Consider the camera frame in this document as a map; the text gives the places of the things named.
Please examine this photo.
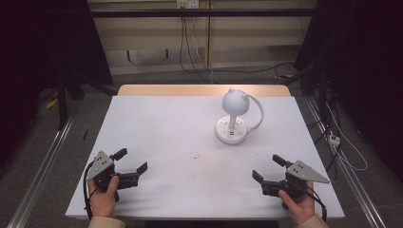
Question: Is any black horizontal bar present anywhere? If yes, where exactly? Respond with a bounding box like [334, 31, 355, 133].
[89, 8, 317, 19]

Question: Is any white desk lamp with ears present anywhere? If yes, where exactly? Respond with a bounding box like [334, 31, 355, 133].
[215, 87, 249, 146]

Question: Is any white floor cable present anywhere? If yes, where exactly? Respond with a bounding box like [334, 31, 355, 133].
[325, 102, 369, 173]

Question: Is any white lamp cable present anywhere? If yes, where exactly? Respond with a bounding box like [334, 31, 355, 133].
[245, 94, 265, 133]

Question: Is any person's left hand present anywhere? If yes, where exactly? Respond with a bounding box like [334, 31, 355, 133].
[87, 175, 121, 219]

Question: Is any black curtain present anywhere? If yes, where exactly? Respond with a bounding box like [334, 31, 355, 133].
[294, 0, 403, 183]
[0, 0, 114, 179]

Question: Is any person's right hand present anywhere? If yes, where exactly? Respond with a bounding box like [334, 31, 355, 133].
[278, 180, 317, 227]

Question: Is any light wooden table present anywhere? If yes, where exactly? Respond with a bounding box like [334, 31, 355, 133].
[117, 84, 292, 98]

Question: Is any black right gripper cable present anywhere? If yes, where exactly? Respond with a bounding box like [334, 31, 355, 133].
[302, 184, 328, 223]

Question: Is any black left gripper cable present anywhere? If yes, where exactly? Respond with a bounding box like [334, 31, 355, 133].
[83, 161, 97, 220]

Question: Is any white floor power strip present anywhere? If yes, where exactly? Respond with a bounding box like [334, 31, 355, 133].
[328, 133, 341, 149]

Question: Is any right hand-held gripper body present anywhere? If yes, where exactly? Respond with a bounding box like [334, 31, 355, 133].
[278, 160, 331, 210]

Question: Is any white hanging wall cable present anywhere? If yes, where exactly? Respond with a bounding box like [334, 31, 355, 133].
[191, 17, 215, 84]

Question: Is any black metal stand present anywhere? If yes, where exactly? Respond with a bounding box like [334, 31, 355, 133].
[281, 60, 334, 141]
[55, 70, 118, 131]

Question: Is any aluminium floor rail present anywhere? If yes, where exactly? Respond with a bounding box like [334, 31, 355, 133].
[7, 113, 77, 228]
[303, 96, 388, 228]

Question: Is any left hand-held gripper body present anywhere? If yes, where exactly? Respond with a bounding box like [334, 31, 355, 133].
[85, 150, 122, 203]

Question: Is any black hanging wall cable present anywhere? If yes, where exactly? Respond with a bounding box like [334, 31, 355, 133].
[179, 16, 296, 86]

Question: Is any white wall socket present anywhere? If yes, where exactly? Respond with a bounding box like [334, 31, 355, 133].
[176, 0, 201, 10]

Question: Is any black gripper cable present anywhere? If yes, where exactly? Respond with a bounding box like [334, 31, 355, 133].
[302, 184, 328, 223]
[83, 161, 97, 220]

